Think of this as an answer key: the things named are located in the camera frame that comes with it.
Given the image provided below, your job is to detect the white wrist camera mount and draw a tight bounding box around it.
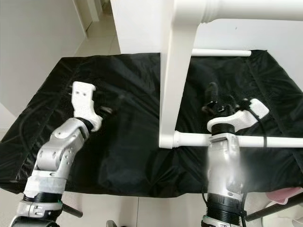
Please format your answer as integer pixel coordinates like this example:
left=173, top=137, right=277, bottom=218
left=207, top=98, right=270, bottom=134
left=71, top=81, right=104, bottom=132

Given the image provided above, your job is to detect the black cloth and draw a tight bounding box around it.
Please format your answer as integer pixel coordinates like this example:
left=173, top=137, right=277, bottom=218
left=0, top=50, right=303, bottom=198

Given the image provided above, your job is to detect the white door frame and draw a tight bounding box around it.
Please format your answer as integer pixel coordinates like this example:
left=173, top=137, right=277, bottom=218
left=73, top=0, right=94, bottom=32

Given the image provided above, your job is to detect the white plastic table leg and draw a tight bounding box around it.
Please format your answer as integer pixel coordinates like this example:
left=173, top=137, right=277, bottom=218
left=174, top=131, right=303, bottom=149
left=192, top=48, right=252, bottom=57
left=201, top=0, right=303, bottom=23

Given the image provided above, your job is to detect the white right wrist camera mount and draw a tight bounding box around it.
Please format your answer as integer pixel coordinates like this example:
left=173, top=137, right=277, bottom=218
left=207, top=98, right=270, bottom=134

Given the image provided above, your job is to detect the cream plastic table top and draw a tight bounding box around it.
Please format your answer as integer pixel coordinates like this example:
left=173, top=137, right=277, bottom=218
left=159, top=0, right=221, bottom=149

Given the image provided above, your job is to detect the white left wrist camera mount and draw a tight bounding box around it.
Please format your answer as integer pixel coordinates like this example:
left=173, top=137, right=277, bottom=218
left=71, top=81, right=104, bottom=132

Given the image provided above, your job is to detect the black metal stand leg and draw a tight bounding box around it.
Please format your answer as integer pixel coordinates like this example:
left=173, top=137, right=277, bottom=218
left=61, top=203, right=84, bottom=218
left=245, top=192, right=303, bottom=222

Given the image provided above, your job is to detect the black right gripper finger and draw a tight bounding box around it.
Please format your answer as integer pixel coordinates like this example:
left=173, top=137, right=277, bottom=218
left=205, top=81, right=219, bottom=105

